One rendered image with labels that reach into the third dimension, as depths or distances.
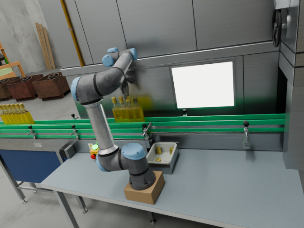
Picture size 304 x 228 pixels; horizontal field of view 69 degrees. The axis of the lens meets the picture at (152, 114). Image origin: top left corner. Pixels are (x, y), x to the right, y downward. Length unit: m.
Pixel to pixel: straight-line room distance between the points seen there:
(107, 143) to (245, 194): 0.76
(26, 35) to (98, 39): 12.01
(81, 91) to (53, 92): 5.60
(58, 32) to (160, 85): 0.91
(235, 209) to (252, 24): 1.04
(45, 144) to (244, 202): 1.62
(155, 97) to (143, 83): 0.14
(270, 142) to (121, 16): 1.28
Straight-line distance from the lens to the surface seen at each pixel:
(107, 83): 1.06
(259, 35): 1.54
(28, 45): 13.63
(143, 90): 1.70
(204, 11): 1.52
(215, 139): 1.55
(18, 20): 13.68
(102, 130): 1.16
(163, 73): 1.61
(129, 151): 1.16
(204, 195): 1.29
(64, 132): 1.95
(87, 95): 1.10
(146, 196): 1.26
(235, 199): 1.27
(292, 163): 1.46
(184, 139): 1.59
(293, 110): 1.29
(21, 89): 7.65
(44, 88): 6.79
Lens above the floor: 1.67
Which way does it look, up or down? 24 degrees down
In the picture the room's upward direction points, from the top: 12 degrees counter-clockwise
